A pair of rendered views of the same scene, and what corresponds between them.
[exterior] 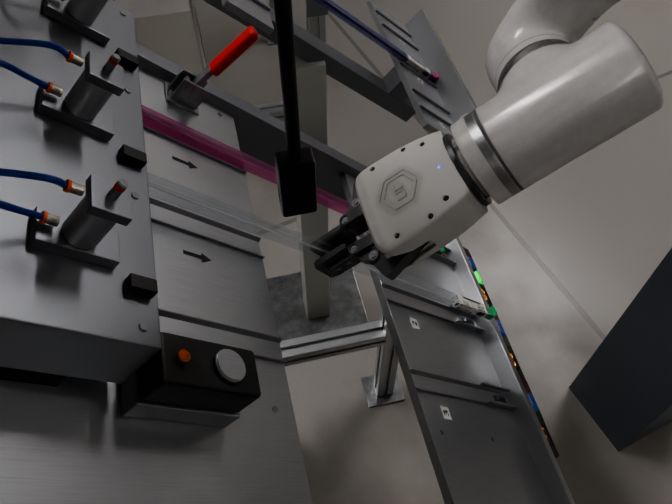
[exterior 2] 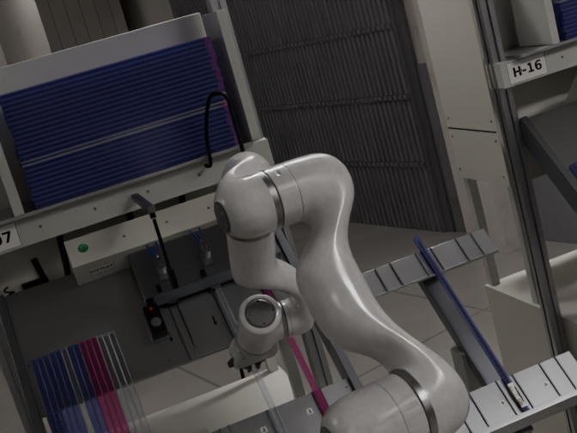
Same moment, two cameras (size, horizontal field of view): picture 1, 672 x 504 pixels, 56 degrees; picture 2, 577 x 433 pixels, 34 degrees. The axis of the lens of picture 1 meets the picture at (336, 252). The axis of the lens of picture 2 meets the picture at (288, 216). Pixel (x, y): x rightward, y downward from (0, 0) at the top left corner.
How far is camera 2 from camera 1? 2.05 m
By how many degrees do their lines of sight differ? 79
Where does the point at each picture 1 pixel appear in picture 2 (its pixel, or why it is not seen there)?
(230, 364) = (155, 320)
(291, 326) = not seen: outside the picture
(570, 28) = (293, 304)
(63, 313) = (141, 277)
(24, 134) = (187, 252)
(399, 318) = (259, 418)
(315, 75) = (459, 360)
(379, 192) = not seen: hidden behind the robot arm
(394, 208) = not seen: hidden behind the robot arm
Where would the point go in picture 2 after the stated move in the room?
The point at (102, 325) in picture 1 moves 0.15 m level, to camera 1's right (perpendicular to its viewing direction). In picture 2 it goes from (142, 285) to (138, 305)
